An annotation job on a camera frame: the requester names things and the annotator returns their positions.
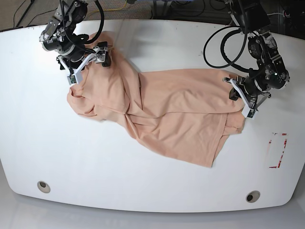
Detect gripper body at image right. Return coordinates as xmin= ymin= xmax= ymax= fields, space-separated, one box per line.
xmin=223 ymin=76 xmax=271 ymax=112

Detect black floor cables top right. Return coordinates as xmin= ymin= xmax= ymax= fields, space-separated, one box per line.
xmin=151 ymin=0 xmax=305 ymax=27

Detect black floor cables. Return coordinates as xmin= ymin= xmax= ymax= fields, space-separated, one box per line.
xmin=151 ymin=0 xmax=305 ymax=27
xmin=13 ymin=0 xmax=60 ymax=28

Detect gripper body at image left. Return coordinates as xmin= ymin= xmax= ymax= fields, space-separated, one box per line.
xmin=56 ymin=42 xmax=110 ymax=76

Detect wrist camera, image-left gripper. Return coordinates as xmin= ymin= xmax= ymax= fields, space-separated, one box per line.
xmin=67 ymin=74 xmax=83 ymax=85

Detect right table grommet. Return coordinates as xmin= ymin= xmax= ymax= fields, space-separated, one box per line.
xmin=246 ymin=190 xmax=260 ymax=203

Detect left table grommet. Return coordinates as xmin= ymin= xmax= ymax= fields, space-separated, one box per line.
xmin=37 ymin=181 xmax=51 ymax=194

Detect peach t-shirt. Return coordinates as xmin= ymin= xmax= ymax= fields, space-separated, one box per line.
xmin=67 ymin=31 xmax=245 ymax=167

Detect black floor cables top left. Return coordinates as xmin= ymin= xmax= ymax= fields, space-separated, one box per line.
xmin=13 ymin=0 xmax=60 ymax=28

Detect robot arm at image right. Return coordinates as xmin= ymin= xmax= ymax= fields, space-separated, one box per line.
xmin=220 ymin=0 xmax=290 ymax=118

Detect table grommet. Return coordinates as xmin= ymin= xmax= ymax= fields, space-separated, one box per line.
xmin=37 ymin=181 xmax=51 ymax=194
xmin=246 ymin=190 xmax=260 ymax=203

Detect yellow cable on floor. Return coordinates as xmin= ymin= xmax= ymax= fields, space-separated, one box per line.
xmin=95 ymin=0 xmax=129 ymax=15

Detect wrist camera, image-right gripper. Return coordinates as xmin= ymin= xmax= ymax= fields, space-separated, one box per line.
xmin=242 ymin=106 xmax=256 ymax=118

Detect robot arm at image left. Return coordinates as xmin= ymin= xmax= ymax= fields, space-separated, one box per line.
xmin=39 ymin=0 xmax=111 ymax=84

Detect red tape rectangle marker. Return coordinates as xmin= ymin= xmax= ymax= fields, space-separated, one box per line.
xmin=265 ymin=133 xmax=288 ymax=169

